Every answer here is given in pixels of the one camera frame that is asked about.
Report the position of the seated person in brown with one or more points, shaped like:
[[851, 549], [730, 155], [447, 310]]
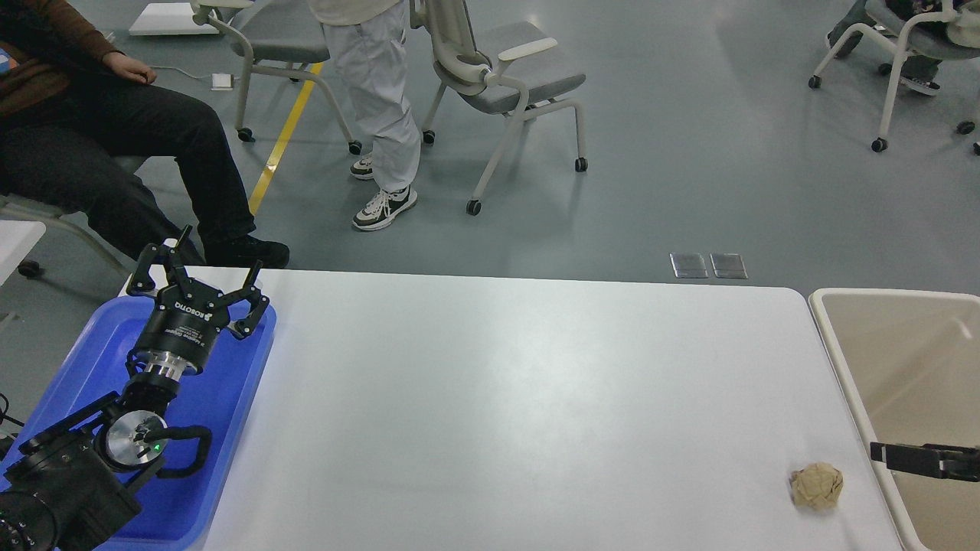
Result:
[[72, 103]]

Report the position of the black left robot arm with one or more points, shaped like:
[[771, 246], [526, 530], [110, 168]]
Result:
[[75, 483]]

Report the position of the grey office chair left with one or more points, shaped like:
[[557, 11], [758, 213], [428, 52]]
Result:
[[276, 38]]

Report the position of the white flat board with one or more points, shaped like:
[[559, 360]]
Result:
[[168, 19]]

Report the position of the white floor socket box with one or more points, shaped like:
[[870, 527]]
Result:
[[222, 82]]

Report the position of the beige plastic bin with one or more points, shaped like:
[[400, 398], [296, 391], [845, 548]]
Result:
[[908, 364]]

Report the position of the grey office chair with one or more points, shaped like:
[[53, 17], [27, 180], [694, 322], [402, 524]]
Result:
[[901, 40], [276, 38], [516, 71]]

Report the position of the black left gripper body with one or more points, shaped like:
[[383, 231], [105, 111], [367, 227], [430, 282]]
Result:
[[181, 332]]

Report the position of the standing person white trousers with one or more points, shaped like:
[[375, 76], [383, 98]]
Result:
[[366, 40]]

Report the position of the white side table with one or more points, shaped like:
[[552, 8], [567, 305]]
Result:
[[17, 239]]

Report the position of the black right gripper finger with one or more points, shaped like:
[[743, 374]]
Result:
[[929, 460]]

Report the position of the grey office chair right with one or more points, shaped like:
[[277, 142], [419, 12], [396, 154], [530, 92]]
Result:
[[901, 40]]

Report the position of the left floor outlet plate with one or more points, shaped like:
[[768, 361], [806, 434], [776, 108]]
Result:
[[688, 265]]

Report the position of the grey office chair centre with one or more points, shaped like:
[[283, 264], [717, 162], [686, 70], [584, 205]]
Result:
[[516, 71]]

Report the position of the seated person far right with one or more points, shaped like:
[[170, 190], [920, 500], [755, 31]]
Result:
[[918, 72]]

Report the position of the brown paper ball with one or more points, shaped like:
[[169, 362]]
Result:
[[817, 486]]

